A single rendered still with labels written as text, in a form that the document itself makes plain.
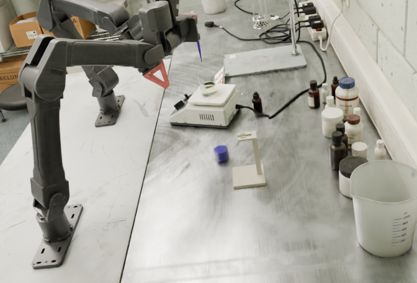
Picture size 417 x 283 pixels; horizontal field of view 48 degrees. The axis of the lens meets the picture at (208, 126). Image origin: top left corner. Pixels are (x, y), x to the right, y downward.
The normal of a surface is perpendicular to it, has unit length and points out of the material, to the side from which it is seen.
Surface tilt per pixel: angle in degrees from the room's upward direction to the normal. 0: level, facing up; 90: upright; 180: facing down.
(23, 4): 90
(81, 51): 90
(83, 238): 0
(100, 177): 0
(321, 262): 0
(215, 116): 90
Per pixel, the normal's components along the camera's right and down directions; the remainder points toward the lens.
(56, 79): 0.67, 0.29
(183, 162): -0.17, -0.84
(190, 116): -0.38, 0.54
